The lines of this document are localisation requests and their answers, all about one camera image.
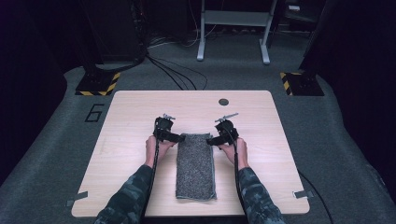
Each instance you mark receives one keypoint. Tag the person's right hand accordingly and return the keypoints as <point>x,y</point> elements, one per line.
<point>241,155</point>

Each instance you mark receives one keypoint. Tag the black stand with striped base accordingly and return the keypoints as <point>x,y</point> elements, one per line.
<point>96,83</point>
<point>306,84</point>

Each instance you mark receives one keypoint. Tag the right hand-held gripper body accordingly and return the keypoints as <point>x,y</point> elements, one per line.
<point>227,129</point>

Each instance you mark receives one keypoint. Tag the dark round table grommet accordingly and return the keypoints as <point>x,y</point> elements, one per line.
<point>223,102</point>

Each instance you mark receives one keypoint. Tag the white metal stand frame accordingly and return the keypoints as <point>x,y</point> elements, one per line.
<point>233,18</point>

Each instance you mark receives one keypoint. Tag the person's left hand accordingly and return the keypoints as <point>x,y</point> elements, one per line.
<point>152,154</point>

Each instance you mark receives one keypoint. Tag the dark curtain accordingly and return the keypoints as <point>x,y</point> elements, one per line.
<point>364,77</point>
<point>28,77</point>

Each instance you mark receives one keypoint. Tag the small white device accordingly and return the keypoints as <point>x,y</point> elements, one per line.
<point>294,8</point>

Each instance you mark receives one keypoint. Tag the grey tape strip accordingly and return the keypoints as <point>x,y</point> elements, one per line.
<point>303,194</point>
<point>77,198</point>

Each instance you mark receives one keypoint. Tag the grey speckled towel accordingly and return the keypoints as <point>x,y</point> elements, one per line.
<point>195,168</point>

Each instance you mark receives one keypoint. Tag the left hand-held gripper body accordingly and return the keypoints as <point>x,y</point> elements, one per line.
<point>163,124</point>

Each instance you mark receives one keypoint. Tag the black cabinet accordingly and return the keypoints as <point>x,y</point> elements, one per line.
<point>115,31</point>

